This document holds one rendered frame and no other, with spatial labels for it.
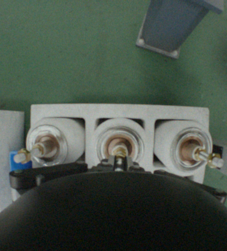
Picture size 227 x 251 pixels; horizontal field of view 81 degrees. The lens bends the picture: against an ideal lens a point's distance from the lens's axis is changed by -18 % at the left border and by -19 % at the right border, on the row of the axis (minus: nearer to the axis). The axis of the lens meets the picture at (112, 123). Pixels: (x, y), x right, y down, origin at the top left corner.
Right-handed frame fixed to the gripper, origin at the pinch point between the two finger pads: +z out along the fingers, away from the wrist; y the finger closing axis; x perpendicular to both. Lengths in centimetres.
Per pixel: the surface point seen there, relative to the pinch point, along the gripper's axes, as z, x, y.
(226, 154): 17.2, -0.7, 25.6
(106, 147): 9.8, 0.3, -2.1
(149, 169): 17.1, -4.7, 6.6
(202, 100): 35.1, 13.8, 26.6
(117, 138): 10.0, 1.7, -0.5
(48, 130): 9.7, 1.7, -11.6
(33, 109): 17.1, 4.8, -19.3
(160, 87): 35.1, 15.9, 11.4
